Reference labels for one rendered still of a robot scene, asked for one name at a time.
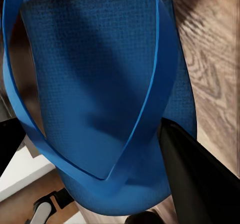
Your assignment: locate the sandal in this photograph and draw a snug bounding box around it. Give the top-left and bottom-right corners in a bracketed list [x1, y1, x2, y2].
[2, 0, 198, 216]

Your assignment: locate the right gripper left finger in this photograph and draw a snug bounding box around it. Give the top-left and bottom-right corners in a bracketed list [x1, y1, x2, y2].
[0, 118, 26, 177]

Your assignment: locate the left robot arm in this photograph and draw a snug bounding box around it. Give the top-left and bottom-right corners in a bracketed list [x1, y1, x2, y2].
[25, 188, 74, 224]

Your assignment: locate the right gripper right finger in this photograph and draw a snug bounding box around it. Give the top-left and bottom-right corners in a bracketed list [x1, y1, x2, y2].
[157, 118, 240, 224]

